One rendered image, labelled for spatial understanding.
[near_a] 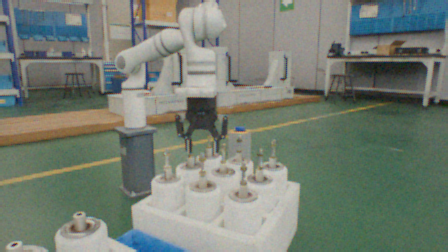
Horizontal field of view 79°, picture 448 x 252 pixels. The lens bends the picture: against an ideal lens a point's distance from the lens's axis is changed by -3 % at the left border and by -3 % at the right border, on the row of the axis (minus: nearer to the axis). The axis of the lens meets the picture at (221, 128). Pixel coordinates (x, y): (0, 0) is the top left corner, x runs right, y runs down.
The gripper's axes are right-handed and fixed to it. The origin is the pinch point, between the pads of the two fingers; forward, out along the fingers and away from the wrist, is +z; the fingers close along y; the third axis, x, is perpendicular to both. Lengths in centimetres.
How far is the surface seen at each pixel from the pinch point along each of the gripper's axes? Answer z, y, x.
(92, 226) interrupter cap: 10.3, 17.3, 23.5
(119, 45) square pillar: -70, 334, -561
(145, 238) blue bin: 25.0, 15.3, 4.9
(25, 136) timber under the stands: 31, 167, -109
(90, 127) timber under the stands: 30, 136, -146
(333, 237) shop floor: 36, -40, -21
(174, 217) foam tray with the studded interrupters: 17.6, 6.6, 5.0
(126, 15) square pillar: -140, 320, -577
